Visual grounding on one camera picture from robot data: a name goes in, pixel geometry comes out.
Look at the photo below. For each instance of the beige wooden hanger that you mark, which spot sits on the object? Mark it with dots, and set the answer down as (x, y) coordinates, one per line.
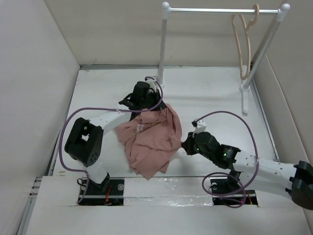
(244, 50)

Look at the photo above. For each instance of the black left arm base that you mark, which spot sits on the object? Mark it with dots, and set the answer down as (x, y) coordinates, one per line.
(112, 196)

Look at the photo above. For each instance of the white clothes rack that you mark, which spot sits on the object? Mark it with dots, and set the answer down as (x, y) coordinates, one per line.
(192, 35)

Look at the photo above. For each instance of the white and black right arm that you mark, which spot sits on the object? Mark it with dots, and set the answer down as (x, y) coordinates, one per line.
(292, 181)

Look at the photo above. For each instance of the pink t shirt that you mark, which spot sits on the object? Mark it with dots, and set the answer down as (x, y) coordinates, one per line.
(150, 140)

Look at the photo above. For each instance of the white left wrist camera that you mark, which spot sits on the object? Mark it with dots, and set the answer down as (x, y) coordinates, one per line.
(152, 81)

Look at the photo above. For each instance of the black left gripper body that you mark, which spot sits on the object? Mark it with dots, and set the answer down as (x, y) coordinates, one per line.
(151, 100)

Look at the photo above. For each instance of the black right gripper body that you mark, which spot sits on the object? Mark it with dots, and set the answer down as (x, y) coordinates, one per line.
(190, 149)

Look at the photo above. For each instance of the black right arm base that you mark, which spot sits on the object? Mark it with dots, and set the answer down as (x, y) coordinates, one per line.
(222, 184)

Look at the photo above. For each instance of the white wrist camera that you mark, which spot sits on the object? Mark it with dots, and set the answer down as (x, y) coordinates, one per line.
(199, 125)
(152, 81)

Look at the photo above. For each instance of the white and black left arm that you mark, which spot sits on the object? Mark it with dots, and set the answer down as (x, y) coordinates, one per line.
(84, 142)

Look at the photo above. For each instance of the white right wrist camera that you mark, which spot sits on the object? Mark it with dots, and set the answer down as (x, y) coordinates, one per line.
(199, 125)

